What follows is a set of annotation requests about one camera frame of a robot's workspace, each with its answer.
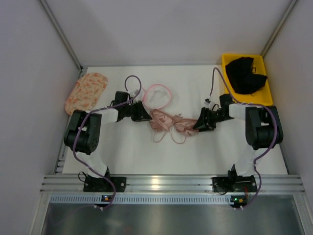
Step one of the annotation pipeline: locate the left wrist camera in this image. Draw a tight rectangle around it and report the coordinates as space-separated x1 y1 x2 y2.
130 90 140 98

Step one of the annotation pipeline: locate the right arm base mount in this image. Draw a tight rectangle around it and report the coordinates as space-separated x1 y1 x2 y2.
212 176 257 195

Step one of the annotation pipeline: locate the aluminium frame rail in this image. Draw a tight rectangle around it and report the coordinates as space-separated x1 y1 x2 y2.
40 174 305 195

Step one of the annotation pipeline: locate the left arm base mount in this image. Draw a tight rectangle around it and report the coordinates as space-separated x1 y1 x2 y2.
83 176 127 192

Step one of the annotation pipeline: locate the orange patterned laundry bag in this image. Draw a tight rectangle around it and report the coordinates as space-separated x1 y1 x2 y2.
65 72 108 116

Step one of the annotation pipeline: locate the pink satin bra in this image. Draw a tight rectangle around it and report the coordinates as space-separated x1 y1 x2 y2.
149 109 199 144

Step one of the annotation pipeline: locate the perforated cable duct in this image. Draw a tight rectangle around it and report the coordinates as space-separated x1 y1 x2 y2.
50 194 234 205

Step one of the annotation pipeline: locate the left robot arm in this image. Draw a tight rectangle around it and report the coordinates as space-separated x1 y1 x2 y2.
64 91 152 180

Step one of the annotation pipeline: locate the black bra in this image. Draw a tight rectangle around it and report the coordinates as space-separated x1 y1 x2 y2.
225 57 268 95

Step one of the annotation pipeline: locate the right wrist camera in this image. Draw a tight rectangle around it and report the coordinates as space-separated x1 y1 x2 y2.
205 98 211 107

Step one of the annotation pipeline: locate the purple cable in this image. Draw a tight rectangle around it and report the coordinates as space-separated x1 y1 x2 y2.
73 75 142 211
209 67 278 211

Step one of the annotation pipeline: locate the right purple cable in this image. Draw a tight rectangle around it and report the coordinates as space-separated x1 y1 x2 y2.
209 67 278 211

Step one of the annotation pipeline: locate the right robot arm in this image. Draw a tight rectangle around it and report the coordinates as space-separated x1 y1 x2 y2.
193 94 283 181

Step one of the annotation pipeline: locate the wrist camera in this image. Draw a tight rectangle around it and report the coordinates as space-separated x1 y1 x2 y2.
130 90 140 98
205 98 211 107

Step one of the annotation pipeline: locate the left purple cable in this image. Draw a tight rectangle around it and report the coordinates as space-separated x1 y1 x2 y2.
73 75 142 211

